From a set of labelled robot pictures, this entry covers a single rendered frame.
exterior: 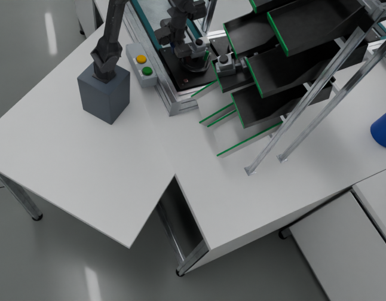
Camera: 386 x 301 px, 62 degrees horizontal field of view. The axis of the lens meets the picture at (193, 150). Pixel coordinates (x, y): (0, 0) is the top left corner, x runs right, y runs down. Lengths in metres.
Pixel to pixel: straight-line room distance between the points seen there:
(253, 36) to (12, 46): 2.24
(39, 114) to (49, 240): 0.92
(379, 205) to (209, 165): 0.76
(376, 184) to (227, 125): 0.76
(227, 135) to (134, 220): 0.46
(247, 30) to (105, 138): 0.69
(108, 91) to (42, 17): 2.01
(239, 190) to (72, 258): 1.14
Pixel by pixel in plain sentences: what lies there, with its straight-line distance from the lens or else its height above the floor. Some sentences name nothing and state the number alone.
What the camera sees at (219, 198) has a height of 0.86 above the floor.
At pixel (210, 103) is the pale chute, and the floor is 1.03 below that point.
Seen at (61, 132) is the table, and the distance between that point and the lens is 1.37.
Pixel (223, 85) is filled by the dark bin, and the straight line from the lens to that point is 1.12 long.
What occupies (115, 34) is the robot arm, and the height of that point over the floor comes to 1.25.
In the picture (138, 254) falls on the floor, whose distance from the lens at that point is 2.05.
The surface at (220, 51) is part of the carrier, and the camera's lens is 1.56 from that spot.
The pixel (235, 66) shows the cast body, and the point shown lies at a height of 1.24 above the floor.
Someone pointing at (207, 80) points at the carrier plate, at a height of 0.97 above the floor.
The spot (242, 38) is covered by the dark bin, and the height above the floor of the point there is 1.37.
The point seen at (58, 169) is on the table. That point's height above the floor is 0.86.
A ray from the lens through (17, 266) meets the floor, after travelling 2.13.
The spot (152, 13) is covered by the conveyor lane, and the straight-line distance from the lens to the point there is 1.76.
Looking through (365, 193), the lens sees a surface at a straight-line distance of 1.60.
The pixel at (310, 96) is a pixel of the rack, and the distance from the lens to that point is 0.96.
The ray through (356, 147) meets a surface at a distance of 1.69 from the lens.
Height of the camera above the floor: 2.01
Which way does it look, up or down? 60 degrees down
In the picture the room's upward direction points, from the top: 21 degrees clockwise
